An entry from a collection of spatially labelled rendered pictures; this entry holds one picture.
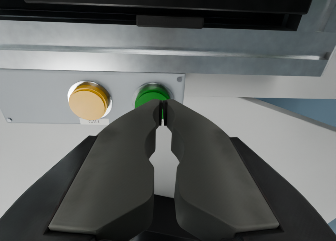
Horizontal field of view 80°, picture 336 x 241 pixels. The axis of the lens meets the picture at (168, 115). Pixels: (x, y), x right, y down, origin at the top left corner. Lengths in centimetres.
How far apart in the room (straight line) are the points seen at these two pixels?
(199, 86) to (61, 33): 21
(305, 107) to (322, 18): 143
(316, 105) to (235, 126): 134
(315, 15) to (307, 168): 38
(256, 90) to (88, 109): 27
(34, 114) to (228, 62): 22
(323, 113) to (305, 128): 132
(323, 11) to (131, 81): 19
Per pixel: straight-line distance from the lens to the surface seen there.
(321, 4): 25
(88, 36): 22
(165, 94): 22
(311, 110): 172
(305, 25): 25
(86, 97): 23
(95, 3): 20
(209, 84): 34
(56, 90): 25
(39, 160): 49
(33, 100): 27
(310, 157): 54
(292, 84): 40
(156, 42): 21
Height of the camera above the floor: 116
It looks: 57 degrees down
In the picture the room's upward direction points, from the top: 177 degrees clockwise
